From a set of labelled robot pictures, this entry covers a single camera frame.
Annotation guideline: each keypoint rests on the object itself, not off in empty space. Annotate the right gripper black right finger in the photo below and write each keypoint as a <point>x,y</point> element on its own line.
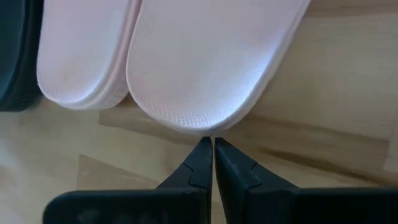
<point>280,208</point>

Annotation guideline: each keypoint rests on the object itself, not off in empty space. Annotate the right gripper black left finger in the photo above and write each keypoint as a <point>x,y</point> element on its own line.
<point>124,208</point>

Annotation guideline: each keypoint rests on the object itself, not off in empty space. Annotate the pink rubber slide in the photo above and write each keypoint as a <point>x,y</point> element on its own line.
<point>81,53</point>
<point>205,62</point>

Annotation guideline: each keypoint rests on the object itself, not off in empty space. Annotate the black rubber slide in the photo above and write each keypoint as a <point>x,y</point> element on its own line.
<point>15,53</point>

